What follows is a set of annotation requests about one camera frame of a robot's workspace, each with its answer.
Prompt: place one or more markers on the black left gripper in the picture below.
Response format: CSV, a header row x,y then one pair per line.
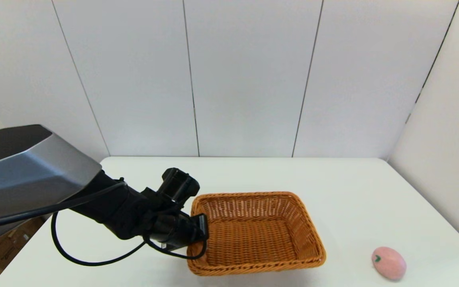
x,y
171,231

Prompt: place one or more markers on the orange wicker basket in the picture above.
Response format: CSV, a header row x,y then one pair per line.
x,y
253,239

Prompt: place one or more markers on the silver and black left arm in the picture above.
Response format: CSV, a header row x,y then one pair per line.
x,y
22,167

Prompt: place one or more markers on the pink peach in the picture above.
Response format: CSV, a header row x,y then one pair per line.
x,y
389,264

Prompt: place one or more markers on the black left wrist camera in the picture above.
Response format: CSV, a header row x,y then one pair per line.
x,y
178,186

